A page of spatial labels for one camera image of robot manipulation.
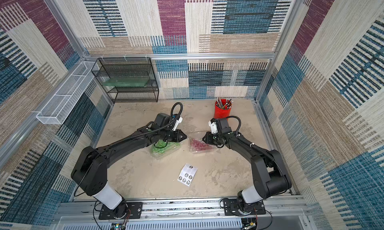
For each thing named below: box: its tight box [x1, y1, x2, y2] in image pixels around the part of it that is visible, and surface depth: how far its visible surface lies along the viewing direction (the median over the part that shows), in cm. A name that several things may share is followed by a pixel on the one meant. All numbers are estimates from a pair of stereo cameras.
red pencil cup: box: [214, 99, 232, 119], surface depth 101 cm
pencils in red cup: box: [216, 97, 234, 110], surface depth 101 cm
